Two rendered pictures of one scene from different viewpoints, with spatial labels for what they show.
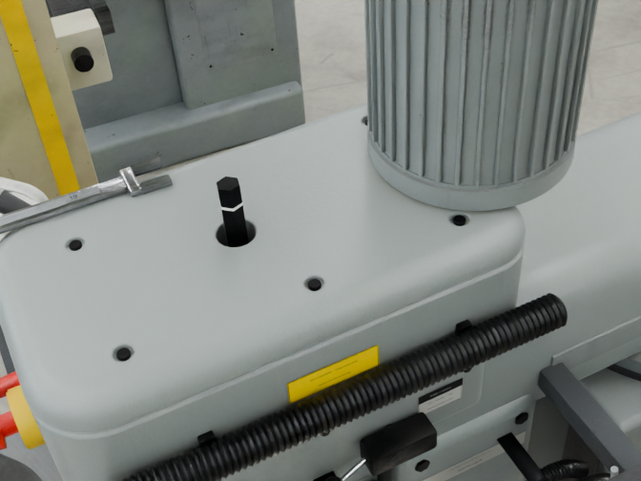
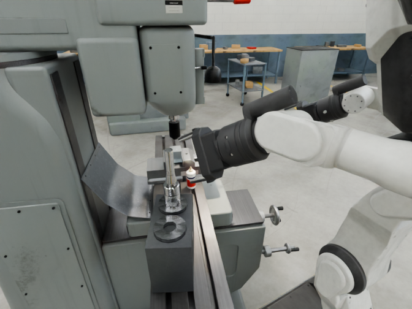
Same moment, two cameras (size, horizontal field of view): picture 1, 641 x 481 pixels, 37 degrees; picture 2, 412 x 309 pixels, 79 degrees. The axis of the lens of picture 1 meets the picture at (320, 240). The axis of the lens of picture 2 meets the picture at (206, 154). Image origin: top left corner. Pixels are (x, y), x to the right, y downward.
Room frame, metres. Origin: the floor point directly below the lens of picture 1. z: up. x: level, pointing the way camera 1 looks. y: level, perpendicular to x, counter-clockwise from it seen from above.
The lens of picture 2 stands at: (1.56, 0.44, 1.66)
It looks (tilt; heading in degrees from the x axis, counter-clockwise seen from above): 29 degrees down; 194
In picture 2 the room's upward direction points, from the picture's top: straight up
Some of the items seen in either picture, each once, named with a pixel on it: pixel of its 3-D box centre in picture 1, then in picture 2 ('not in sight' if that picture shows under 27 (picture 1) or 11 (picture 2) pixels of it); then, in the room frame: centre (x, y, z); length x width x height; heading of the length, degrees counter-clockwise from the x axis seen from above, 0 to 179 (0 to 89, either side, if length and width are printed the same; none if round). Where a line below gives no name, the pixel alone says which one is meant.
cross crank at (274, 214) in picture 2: not in sight; (268, 215); (0.44, 0.54, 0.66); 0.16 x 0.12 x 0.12; 113
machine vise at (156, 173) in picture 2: not in sight; (182, 163); (0.56, 0.08, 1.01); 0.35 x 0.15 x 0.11; 113
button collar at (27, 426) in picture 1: (27, 416); not in sight; (0.54, 0.29, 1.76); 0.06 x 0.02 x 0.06; 23
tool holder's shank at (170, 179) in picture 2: not in sight; (170, 167); (1.01, 0.20, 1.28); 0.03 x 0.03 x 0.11
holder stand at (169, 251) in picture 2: not in sight; (173, 238); (1.06, 0.22, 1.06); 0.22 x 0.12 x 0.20; 16
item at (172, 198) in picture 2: not in sight; (171, 194); (1.01, 0.20, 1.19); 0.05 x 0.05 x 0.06
